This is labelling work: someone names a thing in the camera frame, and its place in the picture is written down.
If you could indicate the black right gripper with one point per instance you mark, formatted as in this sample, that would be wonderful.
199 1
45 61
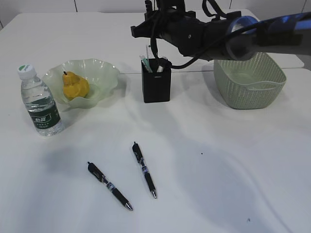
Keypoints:
172 25

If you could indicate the black pen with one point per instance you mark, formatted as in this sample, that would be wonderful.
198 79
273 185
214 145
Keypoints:
140 159
148 6
109 185

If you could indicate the transparent plastic ruler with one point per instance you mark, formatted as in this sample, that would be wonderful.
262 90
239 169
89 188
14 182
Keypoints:
149 52

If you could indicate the teal utility knife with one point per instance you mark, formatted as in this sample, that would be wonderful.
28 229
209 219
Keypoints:
146 64

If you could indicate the yellow pear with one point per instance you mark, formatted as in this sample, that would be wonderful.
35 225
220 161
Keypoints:
74 85

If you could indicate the clear water bottle green label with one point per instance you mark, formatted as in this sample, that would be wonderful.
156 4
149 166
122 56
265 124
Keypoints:
39 102

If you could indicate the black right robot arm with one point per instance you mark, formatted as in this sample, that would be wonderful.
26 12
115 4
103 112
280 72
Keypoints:
235 39

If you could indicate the black square pen holder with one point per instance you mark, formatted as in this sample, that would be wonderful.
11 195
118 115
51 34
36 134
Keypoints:
156 86

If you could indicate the green wavy glass plate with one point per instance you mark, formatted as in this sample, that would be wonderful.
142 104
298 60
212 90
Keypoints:
101 76

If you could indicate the green woven plastic basket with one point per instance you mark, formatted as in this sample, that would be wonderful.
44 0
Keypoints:
251 84

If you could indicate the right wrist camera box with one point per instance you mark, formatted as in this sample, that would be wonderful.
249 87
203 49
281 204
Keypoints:
167 4

